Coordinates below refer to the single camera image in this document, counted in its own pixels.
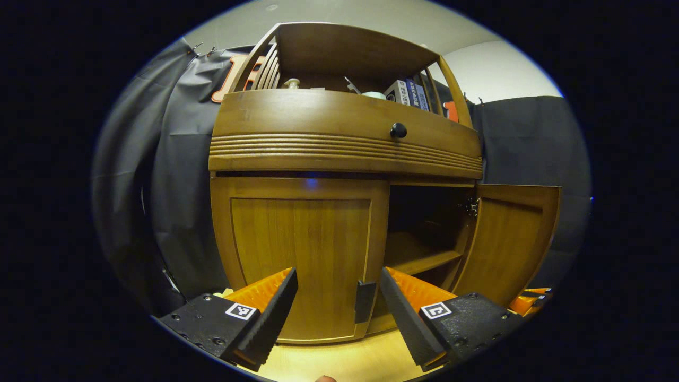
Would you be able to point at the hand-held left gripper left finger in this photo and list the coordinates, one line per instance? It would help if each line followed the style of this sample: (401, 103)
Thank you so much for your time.
(270, 323)

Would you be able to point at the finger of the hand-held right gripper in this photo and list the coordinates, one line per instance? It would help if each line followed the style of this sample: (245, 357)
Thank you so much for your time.
(525, 305)
(538, 291)

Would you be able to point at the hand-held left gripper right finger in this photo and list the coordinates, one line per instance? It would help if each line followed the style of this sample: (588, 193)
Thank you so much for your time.
(406, 318)

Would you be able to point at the wooden shoe cabinet door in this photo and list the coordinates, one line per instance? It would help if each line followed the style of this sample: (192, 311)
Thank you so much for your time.
(297, 254)
(504, 244)

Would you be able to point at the wooden double-door shoe cabinet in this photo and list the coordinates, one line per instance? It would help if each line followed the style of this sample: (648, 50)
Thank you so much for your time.
(345, 53)

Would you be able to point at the wooden cabinet inner shelf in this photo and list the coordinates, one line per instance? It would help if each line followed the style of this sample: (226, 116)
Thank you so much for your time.
(419, 254)

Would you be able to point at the metal door hinge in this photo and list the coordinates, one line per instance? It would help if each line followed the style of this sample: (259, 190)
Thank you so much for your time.
(472, 207)

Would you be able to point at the black backdrop cloth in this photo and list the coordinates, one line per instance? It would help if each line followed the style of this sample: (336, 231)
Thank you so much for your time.
(180, 185)

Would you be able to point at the black round drawer knob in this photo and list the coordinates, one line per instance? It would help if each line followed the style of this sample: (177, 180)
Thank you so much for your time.
(398, 130)

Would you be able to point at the light blue book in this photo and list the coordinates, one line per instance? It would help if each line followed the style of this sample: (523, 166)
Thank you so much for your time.
(423, 98)

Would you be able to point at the dark blue book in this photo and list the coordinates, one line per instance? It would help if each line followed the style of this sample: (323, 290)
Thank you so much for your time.
(413, 94)

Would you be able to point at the white cup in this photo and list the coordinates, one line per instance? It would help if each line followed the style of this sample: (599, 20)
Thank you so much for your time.
(374, 95)

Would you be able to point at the small white pump bottle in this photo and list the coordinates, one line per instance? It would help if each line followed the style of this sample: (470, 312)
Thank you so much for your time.
(292, 83)

